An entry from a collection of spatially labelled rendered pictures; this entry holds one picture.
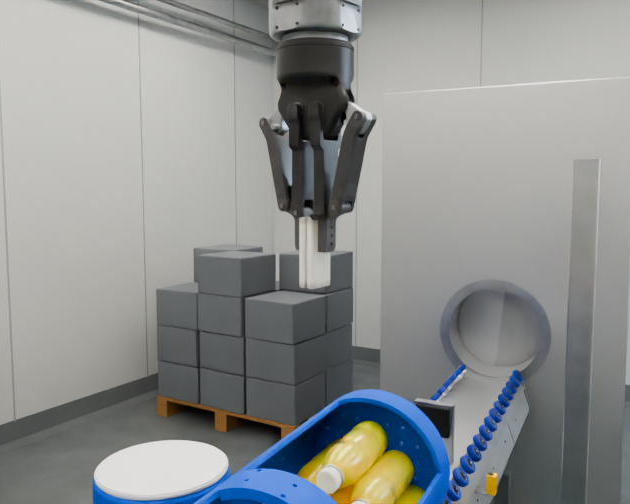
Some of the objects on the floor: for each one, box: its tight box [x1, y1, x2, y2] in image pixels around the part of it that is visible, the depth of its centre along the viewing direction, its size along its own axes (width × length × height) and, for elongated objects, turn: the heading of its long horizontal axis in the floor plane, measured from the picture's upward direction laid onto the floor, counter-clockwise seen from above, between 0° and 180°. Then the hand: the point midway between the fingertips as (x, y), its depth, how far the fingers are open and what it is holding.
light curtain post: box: [560, 158, 601, 504], centre depth 165 cm, size 6×6×170 cm
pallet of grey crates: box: [156, 244, 353, 439], centre depth 461 cm, size 120×80×119 cm
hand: (315, 252), depth 64 cm, fingers closed
